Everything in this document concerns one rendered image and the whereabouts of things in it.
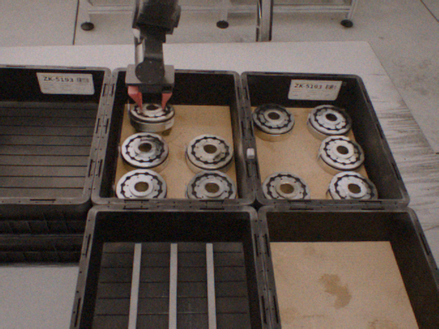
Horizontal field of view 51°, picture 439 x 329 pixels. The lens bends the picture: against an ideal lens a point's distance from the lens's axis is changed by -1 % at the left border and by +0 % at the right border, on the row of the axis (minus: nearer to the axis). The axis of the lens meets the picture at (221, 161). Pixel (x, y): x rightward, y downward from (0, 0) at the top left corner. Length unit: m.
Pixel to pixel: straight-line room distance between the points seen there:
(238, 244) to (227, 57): 0.81
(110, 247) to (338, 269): 0.44
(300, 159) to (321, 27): 2.17
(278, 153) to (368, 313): 0.41
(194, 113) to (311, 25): 2.12
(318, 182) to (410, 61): 2.13
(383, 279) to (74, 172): 0.67
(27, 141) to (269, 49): 0.87
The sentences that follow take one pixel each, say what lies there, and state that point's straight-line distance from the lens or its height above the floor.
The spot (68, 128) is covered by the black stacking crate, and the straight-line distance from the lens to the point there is 1.15.
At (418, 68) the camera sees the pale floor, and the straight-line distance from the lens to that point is 3.09.
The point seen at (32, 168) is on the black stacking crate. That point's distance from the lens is 1.08.
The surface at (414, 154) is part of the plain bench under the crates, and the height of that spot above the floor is 0.70.
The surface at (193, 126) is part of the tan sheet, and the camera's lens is 1.13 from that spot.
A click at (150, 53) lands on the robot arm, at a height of 1.10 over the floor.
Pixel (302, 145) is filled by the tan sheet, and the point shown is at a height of 0.83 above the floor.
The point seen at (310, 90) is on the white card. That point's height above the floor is 0.89.
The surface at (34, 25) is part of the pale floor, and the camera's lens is 3.12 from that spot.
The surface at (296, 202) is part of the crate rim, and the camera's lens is 0.88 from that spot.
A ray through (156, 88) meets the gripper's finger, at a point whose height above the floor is 0.97.
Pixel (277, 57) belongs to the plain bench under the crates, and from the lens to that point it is 1.61.
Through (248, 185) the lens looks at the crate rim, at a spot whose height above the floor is 0.93.
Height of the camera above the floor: 1.61
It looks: 48 degrees down
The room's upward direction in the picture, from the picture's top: 6 degrees clockwise
